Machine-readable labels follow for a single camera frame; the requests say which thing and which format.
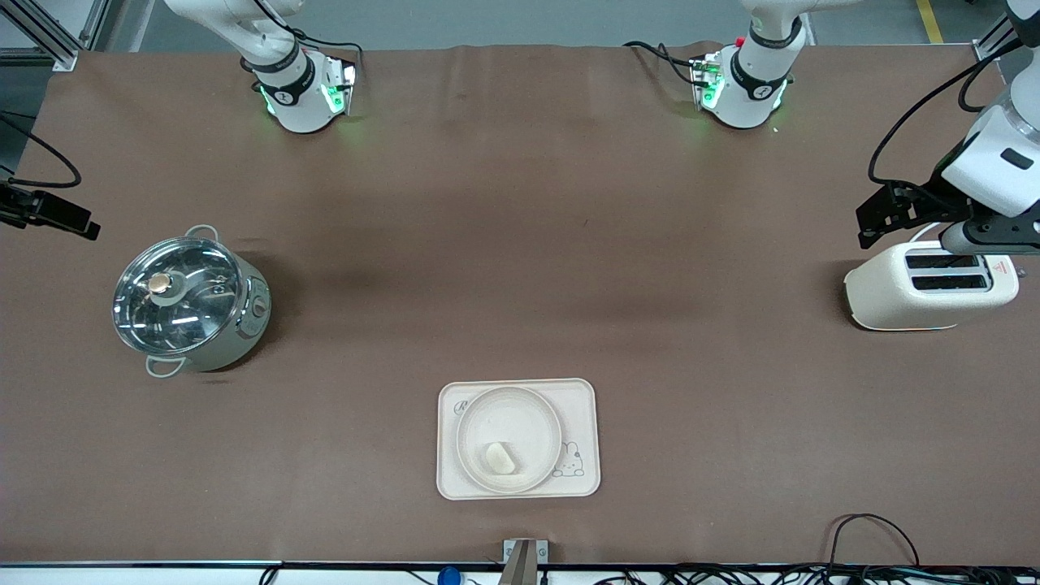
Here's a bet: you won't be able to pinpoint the brown table cover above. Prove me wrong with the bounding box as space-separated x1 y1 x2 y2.
0 41 1040 568

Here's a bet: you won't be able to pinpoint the tangled black cables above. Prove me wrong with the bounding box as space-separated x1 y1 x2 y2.
593 565 1023 585

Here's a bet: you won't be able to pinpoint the aluminium frame profile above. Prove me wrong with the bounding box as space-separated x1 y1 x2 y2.
0 0 111 72
972 15 1016 63

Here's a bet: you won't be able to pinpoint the cream round plate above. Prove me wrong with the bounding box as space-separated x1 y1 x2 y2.
456 386 563 494

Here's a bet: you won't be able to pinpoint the cream rabbit print tray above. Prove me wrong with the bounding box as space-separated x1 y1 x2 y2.
436 378 602 501

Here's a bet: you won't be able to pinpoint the glass pot lid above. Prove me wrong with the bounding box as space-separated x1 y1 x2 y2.
112 236 245 355

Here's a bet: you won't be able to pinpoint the metal camera bracket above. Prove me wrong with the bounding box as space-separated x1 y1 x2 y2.
502 539 549 585

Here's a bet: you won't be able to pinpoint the small white bun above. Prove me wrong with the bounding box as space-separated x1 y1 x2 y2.
484 441 522 476

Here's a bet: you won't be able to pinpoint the cream two-slot toaster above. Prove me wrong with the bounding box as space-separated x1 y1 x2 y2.
843 239 1021 332

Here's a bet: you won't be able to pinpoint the black arm base cable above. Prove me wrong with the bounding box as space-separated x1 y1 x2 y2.
623 40 702 87
258 0 365 66

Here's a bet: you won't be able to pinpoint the steel electric cooking pot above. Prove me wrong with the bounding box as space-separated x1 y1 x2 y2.
114 224 273 379

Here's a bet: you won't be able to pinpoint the black looped cable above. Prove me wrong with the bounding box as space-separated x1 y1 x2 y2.
826 513 921 570

